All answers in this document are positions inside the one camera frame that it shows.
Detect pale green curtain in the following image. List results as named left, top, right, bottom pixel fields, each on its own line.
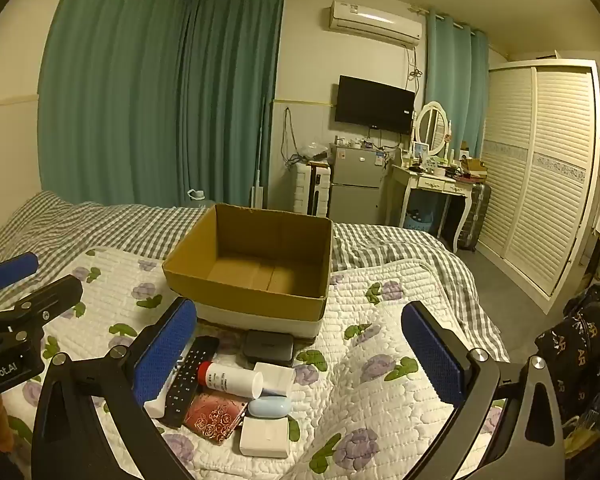
left=425, top=10, right=488, bottom=161

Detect white dressing table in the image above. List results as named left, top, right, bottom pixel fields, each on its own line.
left=386, top=157, right=486, bottom=253

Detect blue laundry basket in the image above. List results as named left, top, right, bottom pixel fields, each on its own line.
left=405, top=207, right=436, bottom=233

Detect white cup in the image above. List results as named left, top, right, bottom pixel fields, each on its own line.
left=254, top=362, right=296, bottom=397

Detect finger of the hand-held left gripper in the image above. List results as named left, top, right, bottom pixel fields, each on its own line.
left=0, top=252, right=40, bottom=292
left=0, top=275, right=84, bottom=335

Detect black wall television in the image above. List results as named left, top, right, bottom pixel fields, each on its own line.
left=335, top=75, right=416, bottom=136

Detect small brown cardboard box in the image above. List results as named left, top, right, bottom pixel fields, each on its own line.
left=460, top=157, right=487, bottom=181

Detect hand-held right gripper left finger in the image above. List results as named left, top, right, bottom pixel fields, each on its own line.
left=30, top=296, right=198, bottom=480

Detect grey checked bed sheet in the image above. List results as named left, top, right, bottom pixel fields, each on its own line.
left=0, top=191, right=481, bottom=361

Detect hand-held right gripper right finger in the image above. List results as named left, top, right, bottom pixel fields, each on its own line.
left=401, top=301, right=566, bottom=480

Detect red patterned wallet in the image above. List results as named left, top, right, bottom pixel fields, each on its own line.
left=182, top=391, right=248, bottom=447

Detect floral white quilt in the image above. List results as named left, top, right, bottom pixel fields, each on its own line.
left=0, top=246, right=511, bottom=480

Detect white tube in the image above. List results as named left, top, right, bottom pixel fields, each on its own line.
left=141, top=355, right=186, bottom=418

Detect oval white vanity mirror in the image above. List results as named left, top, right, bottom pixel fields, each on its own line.
left=412, top=101, right=453, bottom=158

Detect white flat mop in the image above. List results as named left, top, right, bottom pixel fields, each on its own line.
left=250, top=95, right=267, bottom=208

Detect black power adapter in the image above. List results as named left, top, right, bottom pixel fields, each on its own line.
left=243, top=330, right=296, bottom=367

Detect white air conditioner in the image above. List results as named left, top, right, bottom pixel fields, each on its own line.
left=327, top=0, right=425, bottom=47

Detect black printed bag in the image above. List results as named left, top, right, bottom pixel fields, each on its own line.
left=535, top=282, right=600, bottom=480

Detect silver small fridge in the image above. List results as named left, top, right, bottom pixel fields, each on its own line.
left=328, top=142, right=383, bottom=225

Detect white suitcase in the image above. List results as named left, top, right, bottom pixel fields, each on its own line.
left=295, top=160, right=333, bottom=218

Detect black remote control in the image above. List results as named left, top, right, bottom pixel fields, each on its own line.
left=161, top=336, right=221, bottom=428

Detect white louvered wardrobe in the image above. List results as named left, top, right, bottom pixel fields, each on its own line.
left=475, top=58, right=600, bottom=313

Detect dark ribbed suitcase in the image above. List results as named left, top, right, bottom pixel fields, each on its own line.
left=455, top=182, right=492, bottom=253

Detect light blue earbud case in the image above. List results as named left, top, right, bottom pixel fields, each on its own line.
left=247, top=395, right=292, bottom=418

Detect hanging wall cables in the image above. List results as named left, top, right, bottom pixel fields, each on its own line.
left=280, top=107, right=306, bottom=166

